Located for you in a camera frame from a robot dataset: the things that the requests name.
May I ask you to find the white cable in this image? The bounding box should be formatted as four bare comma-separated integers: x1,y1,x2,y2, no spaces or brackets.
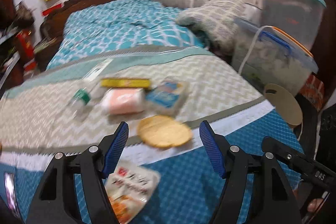
237,25,275,75

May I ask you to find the pink white tissue pack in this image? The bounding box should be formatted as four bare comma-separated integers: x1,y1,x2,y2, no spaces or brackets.
100,88,145,115

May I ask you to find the grey wall shelf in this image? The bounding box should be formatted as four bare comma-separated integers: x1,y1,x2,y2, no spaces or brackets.
1,27,20,89

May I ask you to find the patterned bed cover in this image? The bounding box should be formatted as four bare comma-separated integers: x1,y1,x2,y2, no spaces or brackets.
1,46,302,223

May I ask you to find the round yellow biscuit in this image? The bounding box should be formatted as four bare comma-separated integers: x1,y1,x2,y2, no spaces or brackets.
137,115,194,149

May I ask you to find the grey patterned folded blanket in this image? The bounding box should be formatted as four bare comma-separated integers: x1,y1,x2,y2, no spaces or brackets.
175,0,245,55

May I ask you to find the clear box orange lid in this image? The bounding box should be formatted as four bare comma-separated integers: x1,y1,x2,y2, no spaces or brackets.
231,18,318,96

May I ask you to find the red brown carton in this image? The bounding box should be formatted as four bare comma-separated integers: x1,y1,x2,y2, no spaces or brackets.
299,73,324,112

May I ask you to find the white orange snack bag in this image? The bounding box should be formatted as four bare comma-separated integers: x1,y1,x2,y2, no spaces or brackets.
104,160,161,223

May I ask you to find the yellow rectangular box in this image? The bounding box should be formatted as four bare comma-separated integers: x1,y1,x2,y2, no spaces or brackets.
100,78,151,89

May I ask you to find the smartphone with lit screen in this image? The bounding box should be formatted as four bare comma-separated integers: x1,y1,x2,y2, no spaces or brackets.
4,172,22,221

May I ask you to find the carved wooden headboard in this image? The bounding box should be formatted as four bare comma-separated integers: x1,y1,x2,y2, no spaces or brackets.
35,0,116,72

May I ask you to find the blue white packet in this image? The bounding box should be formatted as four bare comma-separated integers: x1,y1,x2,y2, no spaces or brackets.
145,77,189,117

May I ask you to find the beige round trash bin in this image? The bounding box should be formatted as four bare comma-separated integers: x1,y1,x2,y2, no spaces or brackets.
264,84,303,128

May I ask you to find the clear bottle green label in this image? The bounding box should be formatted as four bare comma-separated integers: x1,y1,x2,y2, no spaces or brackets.
66,84,106,122

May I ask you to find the red gift bag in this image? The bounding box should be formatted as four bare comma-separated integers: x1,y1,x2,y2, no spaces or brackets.
15,29,37,75

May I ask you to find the teal patterned quilt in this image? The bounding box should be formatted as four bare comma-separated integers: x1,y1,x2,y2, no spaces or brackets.
47,0,206,69

